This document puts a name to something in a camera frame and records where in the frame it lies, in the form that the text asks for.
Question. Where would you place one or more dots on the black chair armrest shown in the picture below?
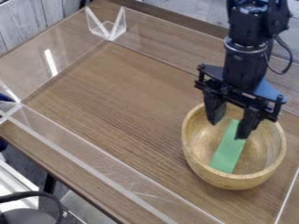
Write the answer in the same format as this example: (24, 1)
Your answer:
(30, 214)

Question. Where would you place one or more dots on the blue object at left edge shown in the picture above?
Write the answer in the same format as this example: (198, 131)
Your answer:
(6, 98)

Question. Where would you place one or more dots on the clear acrylic tray wall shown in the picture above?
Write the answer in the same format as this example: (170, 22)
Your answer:
(98, 117)

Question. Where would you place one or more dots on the clear acrylic corner bracket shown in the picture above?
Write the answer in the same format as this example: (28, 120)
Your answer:
(107, 30)

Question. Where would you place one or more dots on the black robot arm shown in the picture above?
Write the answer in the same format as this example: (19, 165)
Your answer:
(255, 21)

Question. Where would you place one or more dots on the black table leg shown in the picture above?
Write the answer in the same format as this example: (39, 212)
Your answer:
(50, 184)

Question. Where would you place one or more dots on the green rectangular block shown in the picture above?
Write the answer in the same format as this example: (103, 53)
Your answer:
(227, 153)

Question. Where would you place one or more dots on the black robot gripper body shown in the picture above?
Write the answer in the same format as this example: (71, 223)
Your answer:
(240, 80)

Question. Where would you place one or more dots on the light wooden bowl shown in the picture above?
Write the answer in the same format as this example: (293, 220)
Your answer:
(262, 155)

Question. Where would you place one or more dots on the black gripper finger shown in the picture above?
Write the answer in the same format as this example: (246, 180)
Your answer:
(248, 123)
(215, 107)

